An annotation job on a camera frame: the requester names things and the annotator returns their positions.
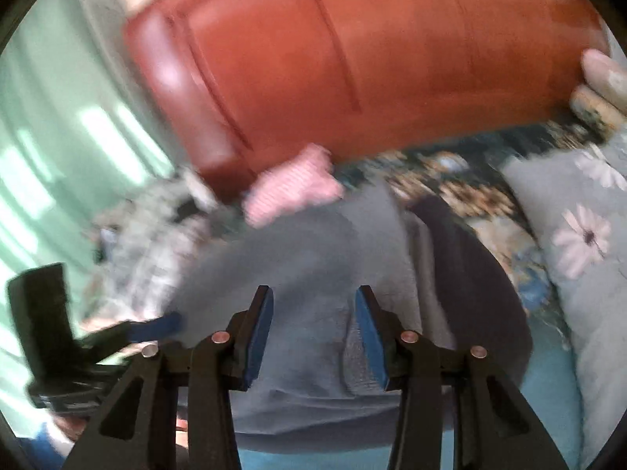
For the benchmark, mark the teal floral blanket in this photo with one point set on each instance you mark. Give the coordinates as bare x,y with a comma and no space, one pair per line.
494,191

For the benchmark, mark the person's left forearm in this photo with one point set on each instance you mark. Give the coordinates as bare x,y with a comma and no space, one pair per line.
44,448

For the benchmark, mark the grey knit sweater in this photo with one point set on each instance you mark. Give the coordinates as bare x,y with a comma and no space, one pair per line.
303,254

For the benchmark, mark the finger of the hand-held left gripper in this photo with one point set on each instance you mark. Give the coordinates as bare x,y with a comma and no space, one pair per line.
156,328

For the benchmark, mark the pink knit cloth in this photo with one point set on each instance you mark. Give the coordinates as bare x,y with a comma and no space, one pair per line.
294,186

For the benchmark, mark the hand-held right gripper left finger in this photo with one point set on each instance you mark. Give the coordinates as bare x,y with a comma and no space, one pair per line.
257,338

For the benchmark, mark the light blue daisy quilt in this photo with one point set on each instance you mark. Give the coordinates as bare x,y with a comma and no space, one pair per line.
563,191

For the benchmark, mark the grey patterned cloth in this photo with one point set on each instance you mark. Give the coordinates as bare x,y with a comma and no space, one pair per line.
142,235

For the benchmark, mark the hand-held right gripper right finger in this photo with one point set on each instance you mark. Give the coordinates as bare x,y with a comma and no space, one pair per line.
372,338

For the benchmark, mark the pale pillow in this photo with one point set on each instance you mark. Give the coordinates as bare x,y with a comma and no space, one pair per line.
605,71

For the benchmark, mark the floral pillow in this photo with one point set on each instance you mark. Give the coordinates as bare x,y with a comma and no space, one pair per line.
592,107

